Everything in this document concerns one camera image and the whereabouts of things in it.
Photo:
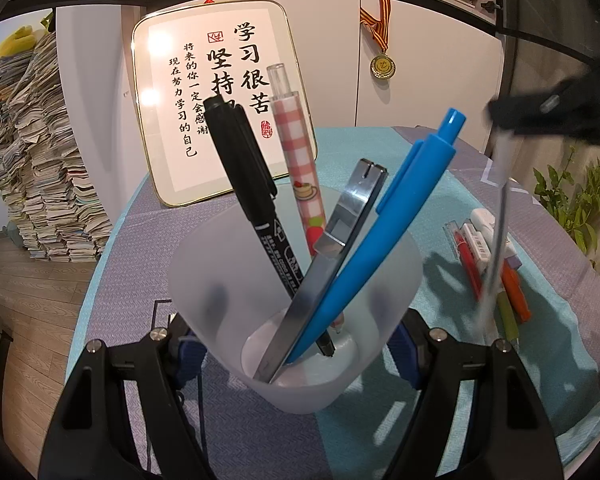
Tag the orange highlighter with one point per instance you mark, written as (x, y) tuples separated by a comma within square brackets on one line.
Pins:
[(517, 295)]

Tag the frosted plastic cup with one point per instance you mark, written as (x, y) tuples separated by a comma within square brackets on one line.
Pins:
[(220, 270)]

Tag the white eraser with sleeve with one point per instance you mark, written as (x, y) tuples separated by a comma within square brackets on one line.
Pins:
[(475, 242)]

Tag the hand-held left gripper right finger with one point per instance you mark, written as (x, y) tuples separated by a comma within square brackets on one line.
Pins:
[(409, 360)]

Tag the green pen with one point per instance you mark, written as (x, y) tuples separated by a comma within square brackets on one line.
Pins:
[(507, 317)]

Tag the red pen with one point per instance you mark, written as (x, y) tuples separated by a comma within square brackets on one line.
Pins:
[(467, 260)]

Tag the pink checked pen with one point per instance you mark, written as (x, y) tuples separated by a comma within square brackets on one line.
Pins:
[(297, 150)]

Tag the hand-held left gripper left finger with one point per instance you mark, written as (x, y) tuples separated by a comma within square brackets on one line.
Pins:
[(182, 360)]

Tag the yellow plush toy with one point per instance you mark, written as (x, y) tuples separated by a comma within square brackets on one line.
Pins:
[(15, 40)]

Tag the clear plastic pen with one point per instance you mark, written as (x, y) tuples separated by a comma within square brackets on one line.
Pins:
[(497, 220)]

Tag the glass cabinet door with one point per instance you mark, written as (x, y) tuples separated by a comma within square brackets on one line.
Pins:
[(555, 0)]

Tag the grey bookshelf cabinet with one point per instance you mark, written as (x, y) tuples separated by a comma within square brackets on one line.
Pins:
[(430, 50)]

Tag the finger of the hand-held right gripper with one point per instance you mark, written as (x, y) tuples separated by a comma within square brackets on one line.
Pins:
[(570, 105)]

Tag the black marker pen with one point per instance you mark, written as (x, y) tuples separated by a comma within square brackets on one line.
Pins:
[(245, 160)]

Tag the tall stack of papers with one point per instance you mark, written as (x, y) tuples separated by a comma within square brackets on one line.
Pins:
[(40, 185)]

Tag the blue pen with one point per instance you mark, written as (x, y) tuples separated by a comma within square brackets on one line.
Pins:
[(405, 200)]

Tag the white calligraphy sign board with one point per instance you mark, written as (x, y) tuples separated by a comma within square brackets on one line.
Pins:
[(180, 110)]

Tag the silver metal utility knife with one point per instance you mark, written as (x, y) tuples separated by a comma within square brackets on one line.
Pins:
[(350, 200)]

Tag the gold medal with striped ribbon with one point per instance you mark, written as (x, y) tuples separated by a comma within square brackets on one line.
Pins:
[(382, 65)]

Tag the white and purple correction tape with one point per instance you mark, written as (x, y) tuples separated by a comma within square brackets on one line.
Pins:
[(482, 219)]

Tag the green potted plant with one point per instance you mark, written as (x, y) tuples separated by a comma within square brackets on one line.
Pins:
[(580, 210)]

